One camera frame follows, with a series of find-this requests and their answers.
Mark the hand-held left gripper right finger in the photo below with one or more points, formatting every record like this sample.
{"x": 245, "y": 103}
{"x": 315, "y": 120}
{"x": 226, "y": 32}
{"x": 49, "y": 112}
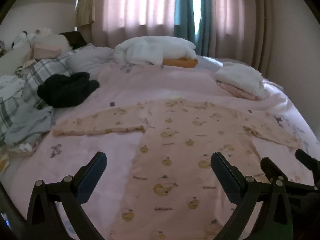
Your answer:
{"x": 221, "y": 166}

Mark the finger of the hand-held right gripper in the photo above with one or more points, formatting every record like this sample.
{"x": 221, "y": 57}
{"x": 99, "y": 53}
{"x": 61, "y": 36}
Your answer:
{"x": 268, "y": 166}
{"x": 306, "y": 158}

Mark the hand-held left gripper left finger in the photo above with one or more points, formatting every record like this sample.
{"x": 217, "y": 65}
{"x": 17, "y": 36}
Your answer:
{"x": 96, "y": 166}

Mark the pink bear print baby garment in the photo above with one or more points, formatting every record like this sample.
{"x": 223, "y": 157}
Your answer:
{"x": 180, "y": 160}

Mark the pink printed blanket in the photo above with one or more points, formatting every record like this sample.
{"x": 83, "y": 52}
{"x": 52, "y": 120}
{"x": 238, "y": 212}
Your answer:
{"x": 100, "y": 110}

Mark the pink folded cloth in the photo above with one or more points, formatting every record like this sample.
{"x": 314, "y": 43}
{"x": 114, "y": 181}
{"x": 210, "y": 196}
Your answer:
{"x": 237, "y": 92}

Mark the black garment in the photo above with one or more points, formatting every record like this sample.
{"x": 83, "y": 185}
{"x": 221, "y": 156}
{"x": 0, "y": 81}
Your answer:
{"x": 66, "y": 88}

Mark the white folded cloth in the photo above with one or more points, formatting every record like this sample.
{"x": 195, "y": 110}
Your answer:
{"x": 241, "y": 78}

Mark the grey pillow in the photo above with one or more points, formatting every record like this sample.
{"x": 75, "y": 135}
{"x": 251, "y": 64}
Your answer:
{"x": 88, "y": 58}

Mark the orange folded cloth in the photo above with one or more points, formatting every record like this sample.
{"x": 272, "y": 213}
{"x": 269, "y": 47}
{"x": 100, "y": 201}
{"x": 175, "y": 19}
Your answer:
{"x": 181, "y": 62}

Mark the pink folded towel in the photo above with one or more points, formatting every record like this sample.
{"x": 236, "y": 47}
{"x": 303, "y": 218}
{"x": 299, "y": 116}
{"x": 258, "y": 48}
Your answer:
{"x": 45, "y": 50}

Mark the dark brown cushion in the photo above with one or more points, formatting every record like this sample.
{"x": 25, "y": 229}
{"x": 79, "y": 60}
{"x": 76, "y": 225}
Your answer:
{"x": 73, "y": 38}

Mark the white fluffy blanket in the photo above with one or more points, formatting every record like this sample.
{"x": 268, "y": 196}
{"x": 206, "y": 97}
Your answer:
{"x": 155, "y": 48}

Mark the pile of stuffed toys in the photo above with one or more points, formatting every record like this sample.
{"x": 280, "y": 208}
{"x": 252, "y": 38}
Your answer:
{"x": 27, "y": 36}

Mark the teal curtain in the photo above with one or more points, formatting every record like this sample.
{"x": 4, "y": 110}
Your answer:
{"x": 185, "y": 7}

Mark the pink sheer curtain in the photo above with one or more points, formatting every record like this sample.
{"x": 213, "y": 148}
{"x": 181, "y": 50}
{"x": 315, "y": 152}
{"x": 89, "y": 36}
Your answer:
{"x": 140, "y": 5}

